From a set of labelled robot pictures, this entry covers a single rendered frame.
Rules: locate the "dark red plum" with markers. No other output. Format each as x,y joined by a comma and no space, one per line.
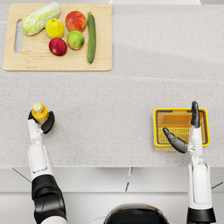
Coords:
58,46

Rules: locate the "napa cabbage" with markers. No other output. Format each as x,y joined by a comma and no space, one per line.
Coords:
39,18

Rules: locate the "dark round robot body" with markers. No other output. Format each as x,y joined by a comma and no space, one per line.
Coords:
136,215

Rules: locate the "yellow slatted basket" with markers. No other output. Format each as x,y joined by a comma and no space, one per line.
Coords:
175,128

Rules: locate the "yellow lemon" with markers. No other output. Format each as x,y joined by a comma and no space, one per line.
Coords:
54,28

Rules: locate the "green cucumber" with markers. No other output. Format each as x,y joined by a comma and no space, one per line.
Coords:
91,38

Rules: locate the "green apple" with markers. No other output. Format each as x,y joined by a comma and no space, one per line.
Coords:
75,39

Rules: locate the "wooden cutting board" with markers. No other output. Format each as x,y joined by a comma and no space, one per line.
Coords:
52,59

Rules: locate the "lemon tea bottle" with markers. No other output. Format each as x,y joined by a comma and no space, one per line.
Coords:
39,113

